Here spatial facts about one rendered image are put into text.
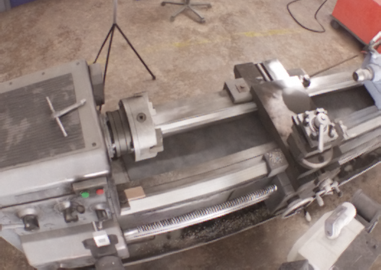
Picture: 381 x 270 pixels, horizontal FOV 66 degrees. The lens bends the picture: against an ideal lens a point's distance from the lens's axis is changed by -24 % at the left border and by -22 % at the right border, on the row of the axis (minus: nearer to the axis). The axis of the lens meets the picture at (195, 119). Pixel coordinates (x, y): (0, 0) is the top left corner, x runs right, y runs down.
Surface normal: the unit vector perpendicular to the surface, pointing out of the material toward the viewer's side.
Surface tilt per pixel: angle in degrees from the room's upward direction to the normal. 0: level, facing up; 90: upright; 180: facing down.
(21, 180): 45
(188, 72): 0
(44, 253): 32
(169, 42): 0
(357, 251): 17
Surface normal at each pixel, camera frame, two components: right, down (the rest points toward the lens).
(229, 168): 0.13, -0.59
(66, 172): 0.35, 0.14
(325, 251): -0.01, -0.77
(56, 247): 0.30, -0.08
